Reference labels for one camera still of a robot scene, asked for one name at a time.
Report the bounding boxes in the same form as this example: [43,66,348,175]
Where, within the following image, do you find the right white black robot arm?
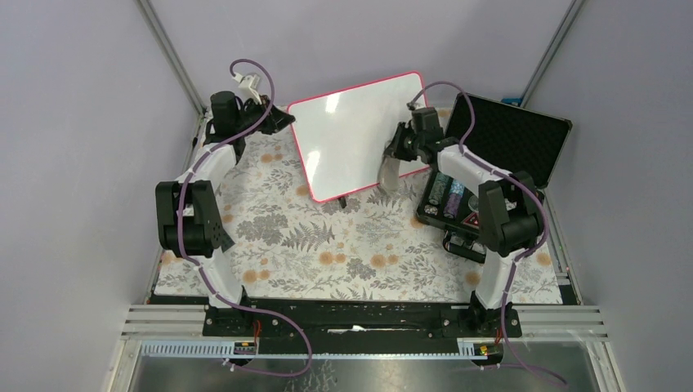
[378,107,548,336]

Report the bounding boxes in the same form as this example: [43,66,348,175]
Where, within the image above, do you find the black poker chip case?
[416,95,573,264]

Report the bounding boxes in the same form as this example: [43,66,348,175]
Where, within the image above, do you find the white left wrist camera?
[233,73,262,103]

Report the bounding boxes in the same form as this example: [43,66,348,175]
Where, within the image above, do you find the floral tablecloth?
[154,105,564,304]

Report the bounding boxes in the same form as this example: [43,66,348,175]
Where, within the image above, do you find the grey wiping cloth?
[378,142,400,194]

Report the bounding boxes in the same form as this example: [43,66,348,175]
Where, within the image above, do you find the purple cable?
[177,59,314,378]
[407,81,569,386]

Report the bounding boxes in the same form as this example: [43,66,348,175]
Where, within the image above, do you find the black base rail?
[203,298,522,354]

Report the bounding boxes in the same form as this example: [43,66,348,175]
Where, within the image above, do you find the aluminium frame front rails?
[122,303,608,359]

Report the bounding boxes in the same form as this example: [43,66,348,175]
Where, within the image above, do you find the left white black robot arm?
[154,91,295,336]

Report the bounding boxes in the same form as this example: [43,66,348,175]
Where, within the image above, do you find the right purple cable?
[407,81,569,386]

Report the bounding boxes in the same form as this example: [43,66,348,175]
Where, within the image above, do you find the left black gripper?
[233,95,293,137]

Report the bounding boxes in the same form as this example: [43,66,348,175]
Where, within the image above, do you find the pink framed whiteboard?
[287,71,427,203]

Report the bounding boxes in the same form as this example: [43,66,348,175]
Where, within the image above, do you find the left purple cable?
[177,59,314,378]

